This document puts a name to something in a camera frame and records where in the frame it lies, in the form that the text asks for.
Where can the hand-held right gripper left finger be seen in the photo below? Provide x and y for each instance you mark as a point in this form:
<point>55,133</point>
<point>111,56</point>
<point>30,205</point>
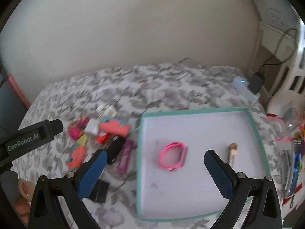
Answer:
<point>94,171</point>

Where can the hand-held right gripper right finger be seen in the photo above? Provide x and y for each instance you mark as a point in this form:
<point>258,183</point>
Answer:
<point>218,171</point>

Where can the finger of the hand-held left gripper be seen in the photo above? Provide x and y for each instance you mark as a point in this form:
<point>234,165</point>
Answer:
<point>55,127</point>

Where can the pink toy figure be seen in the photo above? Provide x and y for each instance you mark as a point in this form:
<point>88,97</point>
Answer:
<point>76,128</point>

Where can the black charger plug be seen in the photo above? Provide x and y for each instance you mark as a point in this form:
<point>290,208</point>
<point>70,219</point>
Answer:
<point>100,192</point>

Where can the orange toy figure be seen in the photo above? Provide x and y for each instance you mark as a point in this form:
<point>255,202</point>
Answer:
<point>76,157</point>

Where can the gold lighter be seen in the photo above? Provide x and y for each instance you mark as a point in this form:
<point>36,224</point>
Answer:
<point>233,153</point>

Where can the black toy car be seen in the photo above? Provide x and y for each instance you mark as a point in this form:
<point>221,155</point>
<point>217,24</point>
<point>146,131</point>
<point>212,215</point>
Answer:
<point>115,150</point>

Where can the magenta lighter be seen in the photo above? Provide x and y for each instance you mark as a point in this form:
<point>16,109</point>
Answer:
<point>126,156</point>

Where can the pink wristband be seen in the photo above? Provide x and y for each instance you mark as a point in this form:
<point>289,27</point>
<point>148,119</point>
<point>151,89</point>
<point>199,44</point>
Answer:
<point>173,156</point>

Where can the teal-edged white box lid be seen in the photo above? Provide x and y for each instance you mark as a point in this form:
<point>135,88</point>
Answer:
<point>185,136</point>

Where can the person's left hand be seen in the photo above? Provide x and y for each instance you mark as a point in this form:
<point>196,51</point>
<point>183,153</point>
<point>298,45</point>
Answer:
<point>22,206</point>

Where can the yellow blue clip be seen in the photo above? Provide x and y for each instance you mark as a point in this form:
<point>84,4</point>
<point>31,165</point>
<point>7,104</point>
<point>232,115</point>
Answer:
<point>83,139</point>

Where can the red small packet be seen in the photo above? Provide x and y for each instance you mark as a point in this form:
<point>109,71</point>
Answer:
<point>102,137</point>

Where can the white cube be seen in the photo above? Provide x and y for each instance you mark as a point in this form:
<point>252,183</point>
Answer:
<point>91,127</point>

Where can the pink board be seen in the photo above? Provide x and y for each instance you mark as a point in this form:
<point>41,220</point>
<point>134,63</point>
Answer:
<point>20,93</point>

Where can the orange red clip toy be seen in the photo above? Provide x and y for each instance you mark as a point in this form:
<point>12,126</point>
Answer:
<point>114,126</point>

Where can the white usb adapter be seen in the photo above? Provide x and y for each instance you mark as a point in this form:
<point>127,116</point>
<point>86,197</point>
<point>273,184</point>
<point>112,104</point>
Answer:
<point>107,109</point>

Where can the clear plastic cup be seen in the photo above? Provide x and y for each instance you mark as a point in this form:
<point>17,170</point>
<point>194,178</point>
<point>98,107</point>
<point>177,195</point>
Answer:
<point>281,124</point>

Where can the white power strip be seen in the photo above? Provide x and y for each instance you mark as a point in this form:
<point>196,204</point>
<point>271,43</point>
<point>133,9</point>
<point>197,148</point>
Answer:
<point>243,87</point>

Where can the black power adapter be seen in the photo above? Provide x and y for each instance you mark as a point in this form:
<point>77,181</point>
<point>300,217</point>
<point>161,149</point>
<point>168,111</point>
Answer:
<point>256,82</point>

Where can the white plastic chair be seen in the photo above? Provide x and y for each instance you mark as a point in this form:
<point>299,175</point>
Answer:
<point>288,76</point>

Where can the white shelf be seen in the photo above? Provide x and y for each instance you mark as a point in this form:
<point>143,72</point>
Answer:
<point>274,28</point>

